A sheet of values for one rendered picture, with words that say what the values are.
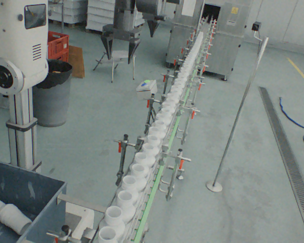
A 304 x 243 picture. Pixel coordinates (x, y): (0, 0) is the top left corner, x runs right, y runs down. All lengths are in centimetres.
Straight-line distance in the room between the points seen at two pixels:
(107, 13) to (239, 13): 346
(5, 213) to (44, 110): 204
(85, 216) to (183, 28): 440
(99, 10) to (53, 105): 492
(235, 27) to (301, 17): 602
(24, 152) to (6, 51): 50
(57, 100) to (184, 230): 179
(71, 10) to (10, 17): 698
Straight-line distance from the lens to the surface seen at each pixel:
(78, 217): 187
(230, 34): 563
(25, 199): 123
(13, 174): 117
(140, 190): 81
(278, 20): 1128
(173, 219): 232
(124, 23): 83
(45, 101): 307
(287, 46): 1146
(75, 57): 451
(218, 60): 570
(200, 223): 236
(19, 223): 116
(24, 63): 123
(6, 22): 118
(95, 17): 775
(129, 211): 72
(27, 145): 146
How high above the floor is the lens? 165
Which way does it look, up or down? 28 degrees down
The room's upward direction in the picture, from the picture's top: 11 degrees clockwise
